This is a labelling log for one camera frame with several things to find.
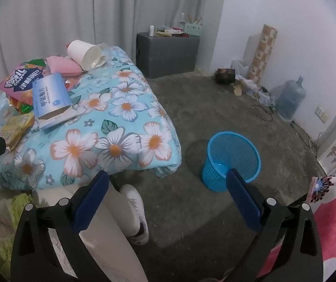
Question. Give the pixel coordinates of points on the grey curtain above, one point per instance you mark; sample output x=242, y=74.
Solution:
x=68, y=11

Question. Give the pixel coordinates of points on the white shoe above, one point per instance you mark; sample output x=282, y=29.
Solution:
x=134, y=205

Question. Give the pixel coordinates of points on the pink snack bag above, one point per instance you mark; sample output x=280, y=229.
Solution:
x=18, y=79

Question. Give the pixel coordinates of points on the white paper cup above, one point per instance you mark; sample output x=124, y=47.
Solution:
x=78, y=51

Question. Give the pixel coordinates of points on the grey cabinet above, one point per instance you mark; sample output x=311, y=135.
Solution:
x=168, y=55

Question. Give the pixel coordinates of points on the blue water jug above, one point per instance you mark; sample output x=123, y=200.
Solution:
x=290, y=100

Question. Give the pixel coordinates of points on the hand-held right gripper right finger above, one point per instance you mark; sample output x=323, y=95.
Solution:
x=244, y=202

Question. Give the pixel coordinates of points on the dark cardboard box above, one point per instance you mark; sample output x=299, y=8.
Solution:
x=224, y=76

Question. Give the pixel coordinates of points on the blue tissue box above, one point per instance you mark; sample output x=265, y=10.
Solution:
x=50, y=94

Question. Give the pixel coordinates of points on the small white bottle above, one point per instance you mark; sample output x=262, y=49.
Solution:
x=152, y=31

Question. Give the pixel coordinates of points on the green pencil holder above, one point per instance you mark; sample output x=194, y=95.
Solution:
x=193, y=28

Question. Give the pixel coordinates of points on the person's leg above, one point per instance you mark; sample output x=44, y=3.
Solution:
x=109, y=249

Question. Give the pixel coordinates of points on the wall socket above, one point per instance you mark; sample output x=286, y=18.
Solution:
x=322, y=114

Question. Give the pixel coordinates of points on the floral light blue blanket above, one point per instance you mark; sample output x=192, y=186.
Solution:
x=120, y=123

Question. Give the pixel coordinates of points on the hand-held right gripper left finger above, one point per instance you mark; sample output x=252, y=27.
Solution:
x=91, y=202

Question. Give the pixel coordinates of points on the crumpled plastic bags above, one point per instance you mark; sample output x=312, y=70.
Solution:
x=250, y=86

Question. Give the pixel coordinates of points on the blue plastic wastebasket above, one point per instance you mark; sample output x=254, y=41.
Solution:
x=232, y=149

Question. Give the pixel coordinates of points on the yellow snack packet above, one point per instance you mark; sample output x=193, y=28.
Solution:
x=16, y=126

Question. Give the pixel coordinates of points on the patterned white box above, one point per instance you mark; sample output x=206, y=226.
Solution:
x=320, y=188

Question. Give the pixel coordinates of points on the pink blanket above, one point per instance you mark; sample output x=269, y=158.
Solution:
x=332, y=226

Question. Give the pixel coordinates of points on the checkered paper roll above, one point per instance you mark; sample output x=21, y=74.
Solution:
x=262, y=53

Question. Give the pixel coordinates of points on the clear plastic cup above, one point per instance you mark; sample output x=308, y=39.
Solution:
x=112, y=61

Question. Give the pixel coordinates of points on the white water dispenser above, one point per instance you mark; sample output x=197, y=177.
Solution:
x=329, y=149

